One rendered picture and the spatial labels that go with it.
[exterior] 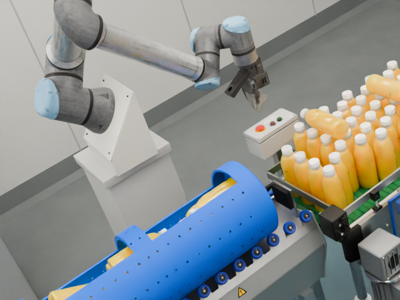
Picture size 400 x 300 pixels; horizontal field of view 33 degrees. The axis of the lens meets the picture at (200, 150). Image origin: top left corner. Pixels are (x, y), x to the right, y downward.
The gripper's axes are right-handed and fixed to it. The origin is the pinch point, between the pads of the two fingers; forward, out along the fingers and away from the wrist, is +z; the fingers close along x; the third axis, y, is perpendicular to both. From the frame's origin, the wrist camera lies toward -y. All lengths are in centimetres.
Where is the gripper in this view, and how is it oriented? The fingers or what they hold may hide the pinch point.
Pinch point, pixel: (255, 109)
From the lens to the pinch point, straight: 259.1
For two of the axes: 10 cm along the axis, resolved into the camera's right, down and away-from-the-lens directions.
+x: -5.4, -3.1, 7.8
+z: 2.9, 8.0, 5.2
